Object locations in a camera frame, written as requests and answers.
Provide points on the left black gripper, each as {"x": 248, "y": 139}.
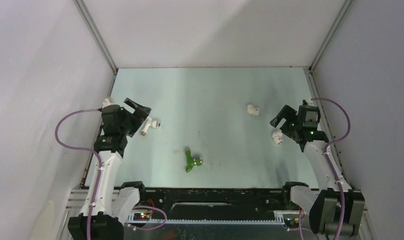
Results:
{"x": 140, "y": 119}

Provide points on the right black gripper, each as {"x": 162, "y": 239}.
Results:
{"x": 289, "y": 113}

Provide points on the white elbow fitting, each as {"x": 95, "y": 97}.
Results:
{"x": 277, "y": 137}

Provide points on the green plastic faucet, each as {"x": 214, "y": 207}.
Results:
{"x": 192, "y": 161}

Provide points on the white elbow fitting far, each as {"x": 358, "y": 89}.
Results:
{"x": 251, "y": 109}

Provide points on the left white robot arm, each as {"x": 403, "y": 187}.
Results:
{"x": 101, "y": 217}

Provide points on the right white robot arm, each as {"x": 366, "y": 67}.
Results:
{"x": 336, "y": 210}

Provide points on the white plastic faucet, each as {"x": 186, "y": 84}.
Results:
{"x": 150, "y": 123}

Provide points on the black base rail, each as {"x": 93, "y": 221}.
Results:
{"x": 215, "y": 203}

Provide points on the grey cable duct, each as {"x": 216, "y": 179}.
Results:
{"x": 279, "y": 219}

